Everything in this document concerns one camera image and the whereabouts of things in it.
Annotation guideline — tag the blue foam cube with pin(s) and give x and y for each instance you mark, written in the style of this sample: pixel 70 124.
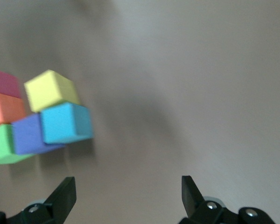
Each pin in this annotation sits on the blue foam cube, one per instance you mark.
pixel 65 122

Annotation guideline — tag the yellow foam cube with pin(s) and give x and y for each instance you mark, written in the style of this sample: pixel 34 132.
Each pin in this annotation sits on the yellow foam cube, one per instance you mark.
pixel 52 89

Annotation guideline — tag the paper table cover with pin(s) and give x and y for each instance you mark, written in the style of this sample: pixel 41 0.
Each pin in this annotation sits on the paper table cover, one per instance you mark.
pixel 177 70

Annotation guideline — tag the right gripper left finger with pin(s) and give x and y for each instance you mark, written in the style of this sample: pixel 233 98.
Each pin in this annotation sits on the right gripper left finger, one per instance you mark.
pixel 58 203

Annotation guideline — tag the purple foam cube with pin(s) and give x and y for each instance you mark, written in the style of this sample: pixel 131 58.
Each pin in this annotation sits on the purple foam cube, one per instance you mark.
pixel 28 135

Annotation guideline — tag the red foam cube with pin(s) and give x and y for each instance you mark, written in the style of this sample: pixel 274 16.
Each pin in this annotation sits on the red foam cube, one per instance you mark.
pixel 4 82

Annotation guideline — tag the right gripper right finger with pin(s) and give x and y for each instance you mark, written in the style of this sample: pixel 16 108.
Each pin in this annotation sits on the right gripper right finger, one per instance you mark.
pixel 192 203

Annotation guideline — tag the green foam cube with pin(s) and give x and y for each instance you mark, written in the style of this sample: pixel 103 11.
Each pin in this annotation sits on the green foam cube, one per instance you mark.
pixel 1 144

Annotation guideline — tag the orange foam cube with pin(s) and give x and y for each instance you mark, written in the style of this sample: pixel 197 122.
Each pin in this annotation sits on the orange foam cube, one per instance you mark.
pixel 7 109

